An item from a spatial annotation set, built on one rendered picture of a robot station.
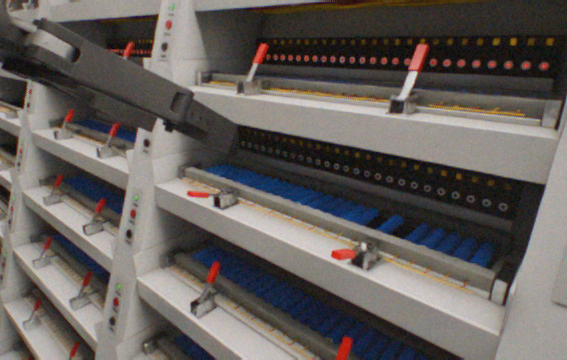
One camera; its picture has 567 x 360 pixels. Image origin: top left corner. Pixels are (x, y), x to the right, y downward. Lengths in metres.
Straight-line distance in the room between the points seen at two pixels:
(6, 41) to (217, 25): 0.57
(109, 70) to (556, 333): 0.42
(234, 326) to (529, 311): 0.43
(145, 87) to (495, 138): 0.33
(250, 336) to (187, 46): 0.54
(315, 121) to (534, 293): 0.31
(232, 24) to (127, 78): 0.59
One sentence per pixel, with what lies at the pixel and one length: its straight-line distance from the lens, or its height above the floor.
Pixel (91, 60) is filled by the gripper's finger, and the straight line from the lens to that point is 0.27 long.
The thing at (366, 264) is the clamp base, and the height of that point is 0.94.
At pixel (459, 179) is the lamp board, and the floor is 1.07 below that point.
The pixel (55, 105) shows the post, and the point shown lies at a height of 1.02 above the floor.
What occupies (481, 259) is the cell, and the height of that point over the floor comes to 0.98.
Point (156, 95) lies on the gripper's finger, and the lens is 0.27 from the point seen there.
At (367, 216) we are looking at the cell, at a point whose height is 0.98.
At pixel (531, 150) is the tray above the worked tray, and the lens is 0.42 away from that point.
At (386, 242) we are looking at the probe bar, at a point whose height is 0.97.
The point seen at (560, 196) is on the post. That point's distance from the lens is 0.41.
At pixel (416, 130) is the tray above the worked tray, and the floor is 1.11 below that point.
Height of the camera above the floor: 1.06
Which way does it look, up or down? 5 degrees down
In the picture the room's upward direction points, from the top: 13 degrees clockwise
